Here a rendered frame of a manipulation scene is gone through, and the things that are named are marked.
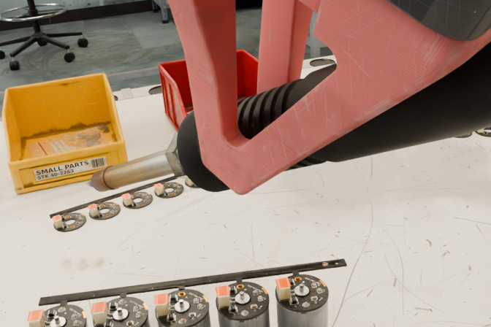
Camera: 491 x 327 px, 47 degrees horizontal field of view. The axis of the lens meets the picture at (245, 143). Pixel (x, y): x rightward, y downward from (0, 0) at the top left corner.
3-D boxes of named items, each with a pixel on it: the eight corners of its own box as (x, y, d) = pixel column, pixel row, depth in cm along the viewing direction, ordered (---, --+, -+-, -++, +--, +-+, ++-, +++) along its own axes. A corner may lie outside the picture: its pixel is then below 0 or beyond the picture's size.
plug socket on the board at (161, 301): (174, 314, 25) (172, 303, 25) (155, 317, 25) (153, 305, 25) (174, 302, 26) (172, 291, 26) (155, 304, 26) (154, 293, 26)
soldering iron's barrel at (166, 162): (93, 209, 20) (203, 185, 16) (74, 170, 20) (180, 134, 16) (123, 191, 21) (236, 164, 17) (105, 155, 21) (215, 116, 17)
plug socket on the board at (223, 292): (236, 306, 26) (234, 295, 25) (217, 309, 26) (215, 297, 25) (234, 294, 26) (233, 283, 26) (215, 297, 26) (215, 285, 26)
